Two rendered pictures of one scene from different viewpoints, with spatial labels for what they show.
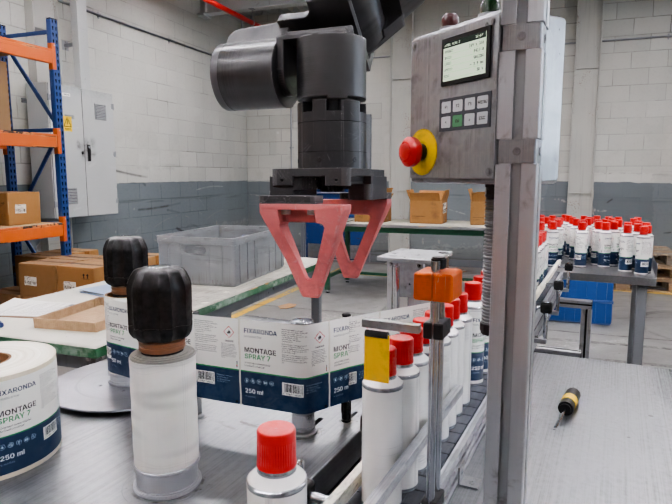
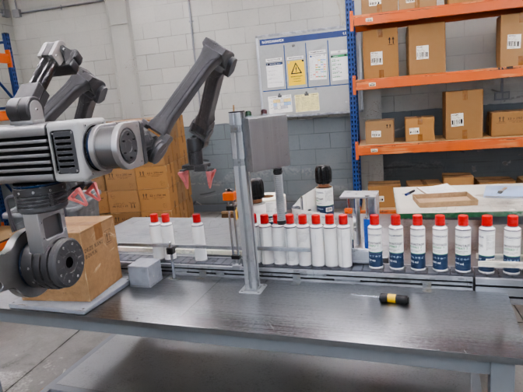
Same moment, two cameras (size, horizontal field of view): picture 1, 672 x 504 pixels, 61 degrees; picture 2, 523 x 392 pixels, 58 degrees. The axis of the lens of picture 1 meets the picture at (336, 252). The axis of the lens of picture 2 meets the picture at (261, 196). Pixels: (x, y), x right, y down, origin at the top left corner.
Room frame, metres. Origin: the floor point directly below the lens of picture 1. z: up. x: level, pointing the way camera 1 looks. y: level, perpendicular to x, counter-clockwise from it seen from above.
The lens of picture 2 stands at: (0.54, -1.89, 1.55)
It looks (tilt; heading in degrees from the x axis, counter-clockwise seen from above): 12 degrees down; 84
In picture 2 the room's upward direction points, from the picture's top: 5 degrees counter-clockwise
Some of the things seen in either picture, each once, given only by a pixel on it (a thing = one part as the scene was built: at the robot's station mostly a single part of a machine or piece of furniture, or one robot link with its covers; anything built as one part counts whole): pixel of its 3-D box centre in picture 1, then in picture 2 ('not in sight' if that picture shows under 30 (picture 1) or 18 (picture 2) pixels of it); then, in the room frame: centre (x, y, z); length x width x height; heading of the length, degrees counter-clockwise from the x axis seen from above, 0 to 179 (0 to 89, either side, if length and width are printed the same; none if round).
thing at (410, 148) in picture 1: (413, 151); not in sight; (0.75, -0.10, 1.32); 0.04 x 0.03 x 0.04; 29
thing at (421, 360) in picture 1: (410, 397); (279, 239); (0.78, -0.11, 0.98); 0.05 x 0.05 x 0.20
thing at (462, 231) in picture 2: not in sight; (462, 243); (1.38, -0.40, 0.98); 0.05 x 0.05 x 0.20
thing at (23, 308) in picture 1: (22, 309); (432, 190); (2.03, 1.14, 0.81); 0.38 x 0.36 x 0.02; 160
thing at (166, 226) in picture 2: not in sight; (167, 236); (0.32, 0.12, 0.98); 0.05 x 0.05 x 0.20
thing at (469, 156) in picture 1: (479, 106); (261, 141); (0.74, -0.18, 1.38); 0.17 x 0.10 x 0.19; 29
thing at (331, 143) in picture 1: (332, 147); (195, 159); (0.48, 0.00, 1.32); 0.10 x 0.07 x 0.07; 160
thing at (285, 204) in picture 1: (317, 235); (189, 177); (0.45, 0.01, 1.25); 0.07 x 0.07 x 0.09; 70
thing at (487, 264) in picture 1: (494, 259); (279, 196); (0.78, -0.22, 1.18); 0.04 x 0.04 x 0.21
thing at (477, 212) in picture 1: (491, 206); not in sight; (6.00, -1.62, 0.97); 0.48 x 0.47 x 0.37; 162
